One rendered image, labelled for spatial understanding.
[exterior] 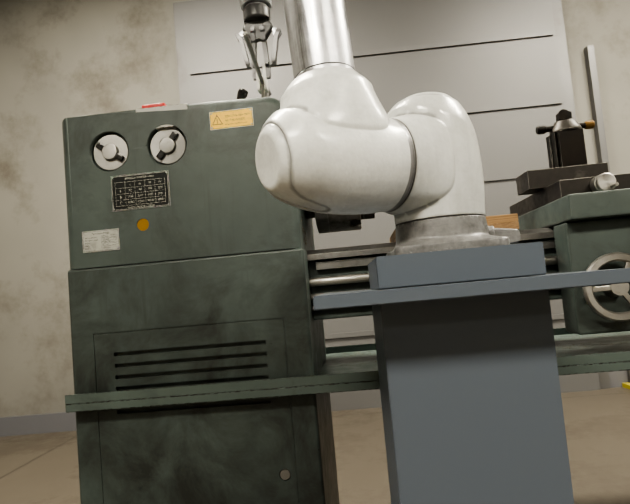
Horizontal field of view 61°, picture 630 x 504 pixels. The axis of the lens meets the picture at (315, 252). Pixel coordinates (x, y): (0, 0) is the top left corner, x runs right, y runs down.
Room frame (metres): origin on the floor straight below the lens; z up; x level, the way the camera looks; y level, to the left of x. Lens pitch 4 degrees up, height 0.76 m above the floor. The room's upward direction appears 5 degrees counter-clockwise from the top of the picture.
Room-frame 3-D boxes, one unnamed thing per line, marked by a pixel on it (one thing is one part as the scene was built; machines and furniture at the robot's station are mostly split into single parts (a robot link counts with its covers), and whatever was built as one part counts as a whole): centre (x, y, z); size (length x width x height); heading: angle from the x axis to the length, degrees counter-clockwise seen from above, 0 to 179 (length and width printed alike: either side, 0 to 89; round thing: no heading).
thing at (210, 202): (1.56, 0.31, 1.06); 0.59 x 0.48 x 0.39; 86
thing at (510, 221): (1.53, -0.38, 0.89); 0.36 x 0.30 x 0.04; 176
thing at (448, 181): (0.93, -0.21, 0.97); 0.18 x 0.16 x 0.22; 119
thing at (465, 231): (0.93, -0.24, 0.83); 0.22 x 0.18 x 0.06; 87
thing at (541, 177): (1.43, -0.68, 1.00); 0.20 x 0.10 x 0.05; 86
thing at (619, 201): (1.47, -0.76, 0.90); 0.53 x 0.30 x 0.06; 176
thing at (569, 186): (1.49, -0.71, 0.95); 0.43 x 0.18 x 0.04; 176
